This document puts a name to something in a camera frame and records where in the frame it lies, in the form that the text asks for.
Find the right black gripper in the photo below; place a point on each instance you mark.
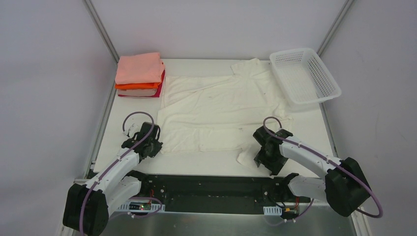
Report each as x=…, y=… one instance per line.
x=266, y=159

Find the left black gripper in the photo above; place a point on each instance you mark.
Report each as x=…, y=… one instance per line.
x=154, y=145

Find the white t shirt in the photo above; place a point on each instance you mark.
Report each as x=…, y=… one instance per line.
x=221, y=113

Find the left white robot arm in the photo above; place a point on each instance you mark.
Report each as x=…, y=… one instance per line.
x=89, y=206

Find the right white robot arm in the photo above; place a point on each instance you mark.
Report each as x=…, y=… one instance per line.
x=339, y=182

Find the white plastic basket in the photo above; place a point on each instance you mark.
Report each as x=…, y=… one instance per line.
x=303, y=77

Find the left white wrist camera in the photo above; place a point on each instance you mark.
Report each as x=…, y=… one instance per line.
x=134, y=128

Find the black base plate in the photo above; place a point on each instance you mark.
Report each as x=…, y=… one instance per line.
x=214, y=194

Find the right white cable duct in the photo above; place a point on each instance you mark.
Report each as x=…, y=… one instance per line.
x=272, y=210

